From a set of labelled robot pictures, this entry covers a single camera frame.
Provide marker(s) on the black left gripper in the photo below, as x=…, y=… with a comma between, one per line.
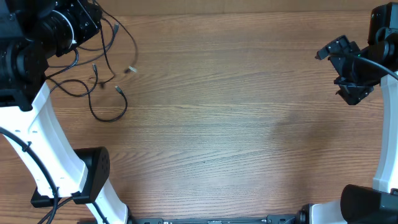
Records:
x=83, y=14

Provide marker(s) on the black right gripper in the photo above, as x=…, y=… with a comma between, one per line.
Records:
x=354, y=93

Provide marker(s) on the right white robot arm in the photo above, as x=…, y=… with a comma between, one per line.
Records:
x=378, y=202

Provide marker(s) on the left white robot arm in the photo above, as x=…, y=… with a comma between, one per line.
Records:
x=31, y=33

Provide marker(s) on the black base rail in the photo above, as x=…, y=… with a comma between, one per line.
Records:
x=270, y=219

